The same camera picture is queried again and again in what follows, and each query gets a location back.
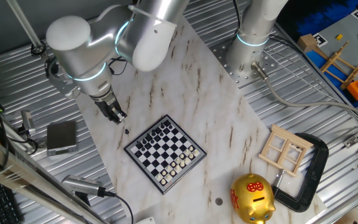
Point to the small grey disc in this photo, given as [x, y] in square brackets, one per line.
[218, 201]

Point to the blue corrugated foam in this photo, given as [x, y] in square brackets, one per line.
[322, 18]

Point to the grey studded baseplate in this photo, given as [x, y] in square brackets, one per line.
[346, 34]

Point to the yellow toy brick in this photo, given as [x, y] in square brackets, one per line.
[339, 37]

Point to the white chess knight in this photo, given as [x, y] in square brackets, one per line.
[168, 178]
[192, 156]

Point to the grey camera bracket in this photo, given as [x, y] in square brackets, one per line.
[64, 88]

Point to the black chess queen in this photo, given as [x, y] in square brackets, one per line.
[147, 137]

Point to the white chess rook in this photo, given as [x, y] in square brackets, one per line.
[196, 152]
[163, 183]

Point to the black chess king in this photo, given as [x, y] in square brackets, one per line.
[152, 133]

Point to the wooden cube block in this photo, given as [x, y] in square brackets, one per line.
[306, 43]

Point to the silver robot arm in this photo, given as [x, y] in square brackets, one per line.
[82, 59]

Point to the small wooden window frame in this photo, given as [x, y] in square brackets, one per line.
[292, 137]

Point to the small silver camera on mount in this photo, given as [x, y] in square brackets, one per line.
[28, 121]

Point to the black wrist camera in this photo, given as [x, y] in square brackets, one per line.
[51, 68]

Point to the black chess pawn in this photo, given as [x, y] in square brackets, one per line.
[138, 153]
[142, 149]
[161, 134]
[171, 126]
[152, 142]

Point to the white chess king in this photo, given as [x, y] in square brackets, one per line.
[182, 165]

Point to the small wooden easel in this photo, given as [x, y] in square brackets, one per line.
[346, 83]

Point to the black C-clamp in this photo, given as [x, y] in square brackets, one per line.
[319, 161]

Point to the white chess pawn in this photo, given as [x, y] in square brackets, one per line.
[173, 165]
[168, 169]
[187, 152]
[164, 173]
[183, 156]
[159, 178]
[178, 160]
[192, 147]

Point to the white marble board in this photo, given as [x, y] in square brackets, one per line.
[197, 102]

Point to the white chess bishop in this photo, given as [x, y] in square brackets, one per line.
[187, 160]
[173, 174]

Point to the gold piggy bank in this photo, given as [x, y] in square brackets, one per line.
[253, 199]

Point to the white chess queen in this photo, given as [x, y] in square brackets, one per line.
[177, 169]

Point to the folding black white chessboard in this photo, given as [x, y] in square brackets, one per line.
[165, 154]

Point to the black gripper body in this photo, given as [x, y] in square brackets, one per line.
[107, 105]

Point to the aluminium frame bar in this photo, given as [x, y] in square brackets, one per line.
[17, 174]

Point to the silver digital pocket scale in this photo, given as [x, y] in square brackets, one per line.
[61, 135]

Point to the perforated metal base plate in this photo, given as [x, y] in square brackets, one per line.
[221, 59]

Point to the blue base board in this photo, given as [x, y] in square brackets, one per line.
[334, 82]

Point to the silver corner bracket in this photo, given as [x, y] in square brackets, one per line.
[351, 141]

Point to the black chess bishop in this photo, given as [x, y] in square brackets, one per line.
[157, 129]
[143, 141]

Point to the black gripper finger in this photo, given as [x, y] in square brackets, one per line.
[116, 118]
[120, 113]

